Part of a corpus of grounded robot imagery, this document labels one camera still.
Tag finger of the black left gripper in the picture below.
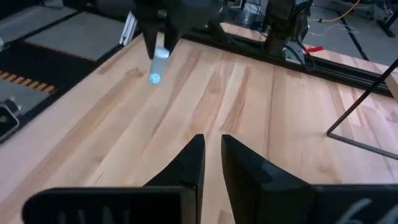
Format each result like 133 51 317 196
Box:
164 16 183 52
142 19 159 60

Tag yellow floor cable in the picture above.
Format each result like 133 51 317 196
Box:
307 0 361 23

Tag black hazard striped floor mat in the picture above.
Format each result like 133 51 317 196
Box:
0 40 97 96

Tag silver aluminium extrusion post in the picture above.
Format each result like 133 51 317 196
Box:
119 11 138 47

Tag blue plastic vial white cap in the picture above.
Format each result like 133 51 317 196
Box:
148 46 171 85

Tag wooden shelf black metal legs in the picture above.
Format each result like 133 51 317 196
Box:
326 58 398 161

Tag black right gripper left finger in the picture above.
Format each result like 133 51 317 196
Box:
144 134 206 224

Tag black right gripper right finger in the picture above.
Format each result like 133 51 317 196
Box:
221 134 317 224

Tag black square device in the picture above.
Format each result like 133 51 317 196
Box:
0 98 21 141

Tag red plastic clip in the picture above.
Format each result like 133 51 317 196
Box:
303 45 325 55

